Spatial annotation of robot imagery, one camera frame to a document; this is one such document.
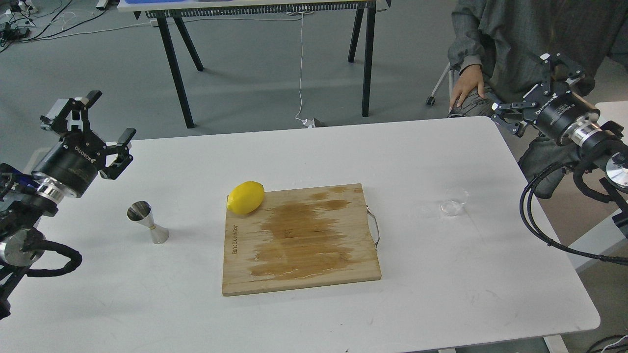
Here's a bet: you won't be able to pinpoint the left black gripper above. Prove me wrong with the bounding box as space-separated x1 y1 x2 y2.
33 90 137 198

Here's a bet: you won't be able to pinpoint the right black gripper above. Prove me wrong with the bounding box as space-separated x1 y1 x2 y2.
491 53 601 147

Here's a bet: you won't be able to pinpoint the steel double jigger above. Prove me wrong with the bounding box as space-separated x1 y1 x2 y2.
127 201 170 244

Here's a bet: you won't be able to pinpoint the small clear glass cup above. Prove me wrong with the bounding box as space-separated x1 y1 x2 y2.
440 187 469 217

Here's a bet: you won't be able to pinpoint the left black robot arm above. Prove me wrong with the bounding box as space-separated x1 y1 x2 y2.
0 90 136 319

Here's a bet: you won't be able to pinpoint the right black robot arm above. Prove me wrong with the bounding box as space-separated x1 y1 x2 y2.
487 53 628 266

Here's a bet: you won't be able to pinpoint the person's hand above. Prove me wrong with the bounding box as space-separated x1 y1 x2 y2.
449 64 485 110

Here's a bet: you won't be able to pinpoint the person in grey jacket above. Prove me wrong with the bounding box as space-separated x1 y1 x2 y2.
447 0 628 199

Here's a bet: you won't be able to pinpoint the white office chair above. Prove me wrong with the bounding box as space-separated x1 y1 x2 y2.
425 62 454 106

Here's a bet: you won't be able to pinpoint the black-legged background table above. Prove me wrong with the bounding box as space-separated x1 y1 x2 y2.
117 0 393 129

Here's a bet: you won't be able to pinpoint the yellow lemon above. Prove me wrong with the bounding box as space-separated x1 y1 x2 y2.
226 181 265 215

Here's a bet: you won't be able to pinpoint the wooden cutting board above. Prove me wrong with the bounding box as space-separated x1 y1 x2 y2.
222 183 382 296

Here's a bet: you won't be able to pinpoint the floor cables and power strips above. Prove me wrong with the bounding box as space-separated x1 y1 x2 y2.
0 0 118 50

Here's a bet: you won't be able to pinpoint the white hanging cable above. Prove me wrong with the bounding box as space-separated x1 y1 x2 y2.
293 12 325 129

